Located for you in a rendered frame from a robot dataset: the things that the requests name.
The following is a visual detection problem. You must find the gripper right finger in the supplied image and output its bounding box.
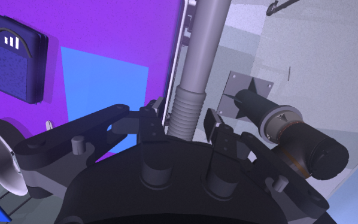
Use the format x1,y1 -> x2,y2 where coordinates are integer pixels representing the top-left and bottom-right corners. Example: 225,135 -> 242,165
203,108 -> 330,220

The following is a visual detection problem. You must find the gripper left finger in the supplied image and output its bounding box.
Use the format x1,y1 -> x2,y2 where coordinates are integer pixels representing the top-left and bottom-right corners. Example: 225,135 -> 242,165
13,96 -> 168,191

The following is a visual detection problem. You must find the purple stretcher mattress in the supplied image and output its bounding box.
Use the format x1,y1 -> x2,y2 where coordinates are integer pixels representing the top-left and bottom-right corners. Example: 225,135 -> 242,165
0,0 -> 184,179

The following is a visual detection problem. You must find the grey drip pole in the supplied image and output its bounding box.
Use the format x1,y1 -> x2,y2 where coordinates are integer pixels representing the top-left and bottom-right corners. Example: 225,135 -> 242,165
166,0 -> 232,143

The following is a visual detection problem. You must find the light blue sheet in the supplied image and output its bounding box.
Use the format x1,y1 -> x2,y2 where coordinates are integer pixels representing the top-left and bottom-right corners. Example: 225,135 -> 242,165
60,46 -> 150,155

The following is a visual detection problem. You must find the dark blue pouch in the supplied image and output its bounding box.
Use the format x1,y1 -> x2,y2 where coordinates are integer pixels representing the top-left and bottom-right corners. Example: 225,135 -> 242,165
0,14 -> 49,105

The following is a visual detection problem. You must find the black bent tube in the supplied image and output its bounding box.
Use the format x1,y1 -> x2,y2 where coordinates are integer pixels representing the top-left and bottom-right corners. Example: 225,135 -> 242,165
266,0 -> 302,17

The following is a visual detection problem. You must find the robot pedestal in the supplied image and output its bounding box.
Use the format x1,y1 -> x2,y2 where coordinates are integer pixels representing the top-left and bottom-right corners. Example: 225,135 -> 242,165
216,70 -> 304,144

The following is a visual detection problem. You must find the white stretcher frame rail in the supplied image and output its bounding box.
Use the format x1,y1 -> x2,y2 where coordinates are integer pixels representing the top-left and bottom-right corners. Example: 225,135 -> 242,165
161,0 -> 198,126

